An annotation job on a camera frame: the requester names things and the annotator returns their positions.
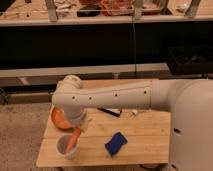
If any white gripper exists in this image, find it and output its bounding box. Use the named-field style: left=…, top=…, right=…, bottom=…
left=69, top=113, right=92, bottom=132

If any orange pepper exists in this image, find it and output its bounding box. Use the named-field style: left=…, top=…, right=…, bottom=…
left=65, top=127, right=81, bottom=153

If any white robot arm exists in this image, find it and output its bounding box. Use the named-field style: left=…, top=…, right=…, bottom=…
left=52, top=75, right=213, bottom=171

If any white ceramic cup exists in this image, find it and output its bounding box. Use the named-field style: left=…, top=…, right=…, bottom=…
left=56, top=134, right=78, bottom=160

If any orange bowl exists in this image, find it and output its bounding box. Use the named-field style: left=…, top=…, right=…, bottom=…
left=51, top=107, right=72, bottom=130

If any black and white eraser block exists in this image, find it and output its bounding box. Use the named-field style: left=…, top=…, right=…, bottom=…
left=98, top=108, right=122, bottom=117

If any blue sponge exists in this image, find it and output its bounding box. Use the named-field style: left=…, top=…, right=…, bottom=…
left=104, top=132, right=128, bottom=156

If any wooden table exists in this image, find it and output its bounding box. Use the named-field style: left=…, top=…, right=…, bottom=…
left=35, top=78, right=174, bottom=168

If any black bin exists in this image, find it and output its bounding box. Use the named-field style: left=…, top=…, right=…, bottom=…
left=167, top=45, right=213, bottom=75

